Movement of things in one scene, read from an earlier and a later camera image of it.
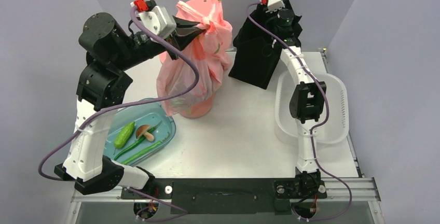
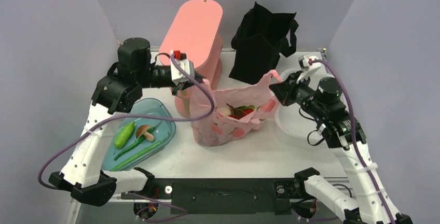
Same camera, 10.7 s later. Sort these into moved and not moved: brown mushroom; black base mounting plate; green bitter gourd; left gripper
Moved: left gripper
Not moved: black base mounting plate; brown mushroom; green bitter gourd
